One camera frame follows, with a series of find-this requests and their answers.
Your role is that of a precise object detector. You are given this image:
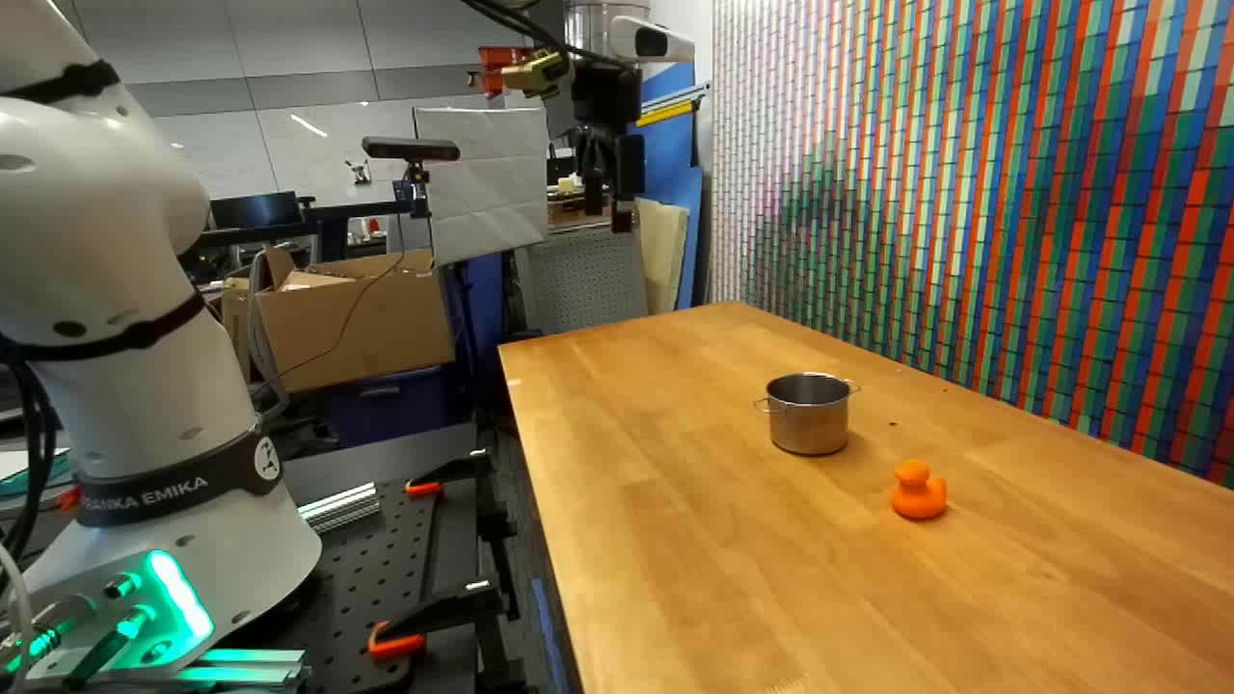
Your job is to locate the orange rubber duck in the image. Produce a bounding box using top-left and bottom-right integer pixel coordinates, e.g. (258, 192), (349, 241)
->
(890, 461), (948, 522)

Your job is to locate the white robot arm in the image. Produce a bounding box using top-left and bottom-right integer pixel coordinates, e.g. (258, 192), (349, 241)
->
(0, 0), (321, 691)

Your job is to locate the small metal cup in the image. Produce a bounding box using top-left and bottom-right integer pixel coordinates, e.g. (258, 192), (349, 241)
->
(764, 371), (853, 457)

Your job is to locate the white panel board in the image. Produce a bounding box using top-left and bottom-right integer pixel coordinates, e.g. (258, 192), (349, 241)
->
(413, 107), (548, 263)

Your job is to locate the brown cardboard box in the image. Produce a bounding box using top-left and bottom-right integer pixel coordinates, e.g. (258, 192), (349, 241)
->
(214, 252), (453, 392)

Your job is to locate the aluminium extrusion bar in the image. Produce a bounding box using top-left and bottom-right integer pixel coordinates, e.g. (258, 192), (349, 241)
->
(301, 484), (376, 531)

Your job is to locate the orange handled clamp rear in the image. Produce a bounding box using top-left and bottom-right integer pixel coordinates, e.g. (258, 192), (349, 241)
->
(399, 446), (489, 498)

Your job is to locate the orange handled clamp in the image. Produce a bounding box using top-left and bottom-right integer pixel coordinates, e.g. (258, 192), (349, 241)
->
(399, 446), (489, 498)
(367, 577), (502, 665)

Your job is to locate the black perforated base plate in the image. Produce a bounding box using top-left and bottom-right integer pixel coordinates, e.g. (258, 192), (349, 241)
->
(228, 484), (478, 694)

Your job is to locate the black stereo camera bar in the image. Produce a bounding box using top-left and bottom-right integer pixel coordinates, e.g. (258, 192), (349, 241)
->
(363, 137), (458, 162)

